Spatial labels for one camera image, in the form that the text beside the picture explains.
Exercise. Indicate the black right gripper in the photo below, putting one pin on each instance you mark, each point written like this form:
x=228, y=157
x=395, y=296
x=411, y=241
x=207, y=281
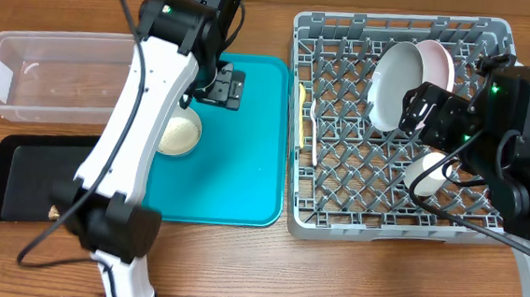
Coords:
x=436, y=112

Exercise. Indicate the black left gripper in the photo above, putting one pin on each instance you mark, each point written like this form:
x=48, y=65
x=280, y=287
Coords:
x=225, y=89

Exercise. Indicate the pink round plate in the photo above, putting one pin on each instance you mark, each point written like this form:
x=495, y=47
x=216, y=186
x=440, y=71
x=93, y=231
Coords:
x=438, y=64

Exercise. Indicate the grey round plate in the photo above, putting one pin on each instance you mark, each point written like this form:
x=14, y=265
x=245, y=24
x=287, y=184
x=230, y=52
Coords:
x=399, y=70

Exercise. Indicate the grey bowl of rice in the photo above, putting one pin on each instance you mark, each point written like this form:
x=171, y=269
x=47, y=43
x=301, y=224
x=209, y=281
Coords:
x=182, y=133

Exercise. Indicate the yellow plastic spoon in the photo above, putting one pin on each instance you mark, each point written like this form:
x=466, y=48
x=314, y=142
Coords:
x=302, y=98

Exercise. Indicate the pink plastic fork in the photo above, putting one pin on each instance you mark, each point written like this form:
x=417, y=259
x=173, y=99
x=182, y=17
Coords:
x=314, y=132

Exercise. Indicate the brown food scrap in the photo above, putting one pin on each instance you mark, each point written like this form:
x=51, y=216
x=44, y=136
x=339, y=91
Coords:
x=53, y=214

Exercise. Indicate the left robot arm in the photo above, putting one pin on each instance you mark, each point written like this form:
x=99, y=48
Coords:
x=176, y=61

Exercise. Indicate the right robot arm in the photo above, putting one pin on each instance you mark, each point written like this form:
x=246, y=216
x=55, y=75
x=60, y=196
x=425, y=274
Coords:
x=489, y=136

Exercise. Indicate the grey dishwasher rack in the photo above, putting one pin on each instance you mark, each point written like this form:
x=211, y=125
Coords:
x=356, y=192

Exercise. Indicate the teal plastic tray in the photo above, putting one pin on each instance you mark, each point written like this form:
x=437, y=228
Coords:
x=236, y=173

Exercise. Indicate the clear plastic bin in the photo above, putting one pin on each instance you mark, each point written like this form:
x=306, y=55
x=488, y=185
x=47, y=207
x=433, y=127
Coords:
x=65, y=77

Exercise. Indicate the black plastic bin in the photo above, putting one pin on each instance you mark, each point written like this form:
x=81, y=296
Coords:
x=29, y=167

